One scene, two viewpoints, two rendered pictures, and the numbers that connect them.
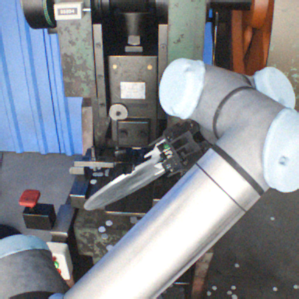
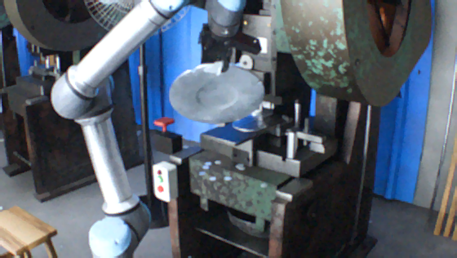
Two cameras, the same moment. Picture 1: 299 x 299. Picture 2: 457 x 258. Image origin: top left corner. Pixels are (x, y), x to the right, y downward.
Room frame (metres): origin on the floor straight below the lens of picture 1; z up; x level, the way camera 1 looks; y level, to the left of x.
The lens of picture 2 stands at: (-0.45, -0.79, 1.32)
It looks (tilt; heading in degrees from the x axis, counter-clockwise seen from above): 19 degrees down; 35
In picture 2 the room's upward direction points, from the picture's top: straight up
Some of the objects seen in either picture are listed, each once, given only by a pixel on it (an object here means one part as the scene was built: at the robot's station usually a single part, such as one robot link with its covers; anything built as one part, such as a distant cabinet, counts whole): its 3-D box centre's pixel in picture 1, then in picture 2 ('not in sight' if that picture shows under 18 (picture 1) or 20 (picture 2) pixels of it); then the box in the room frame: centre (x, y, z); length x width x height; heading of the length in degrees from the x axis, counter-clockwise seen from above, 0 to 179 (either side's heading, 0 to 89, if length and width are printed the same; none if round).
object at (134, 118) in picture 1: (135, 93); (264, 51); (0.99, 0.05, 1.04); 0.17 x 0.15 x 0.30; 176
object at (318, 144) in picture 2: not in sight; (308, 131); (1.02, -0.12, 0.76); 0.17 x 0.06 x 0.10; 86
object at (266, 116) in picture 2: (137, 160); (269, 122); (1.02, 0.05, 0.76); 0.15 x 0.09 x 0.05; 86
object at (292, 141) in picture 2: not in sight; (291, 143); (0.89, -0.12, 0.75); 0.03 x 0.03 x 0.10; 86
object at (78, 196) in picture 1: (138, 178); (269, 143); (1.03, 0.05, 0.67); 0.45 x 0.30 x 0.06; 86
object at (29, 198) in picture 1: (31, 204); (165, 128); (0.82, 0.39, 0.72); 0.07 x 0.06 x 0.08; 176
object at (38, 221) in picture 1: (43, 226); (169, 155); (0.82, 0.37, 0.62); 0.10 x 0.06 x 0.20; 86
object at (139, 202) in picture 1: (132, 200); (241, 145); (0.85, 0.06, 0.72); 0.25 x 0.14 x 0.14; 176
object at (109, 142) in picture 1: (137, 134); (271, 95); (1.03, 0.05, 0.86); 0.20 x 0.16 x 0.05; 86
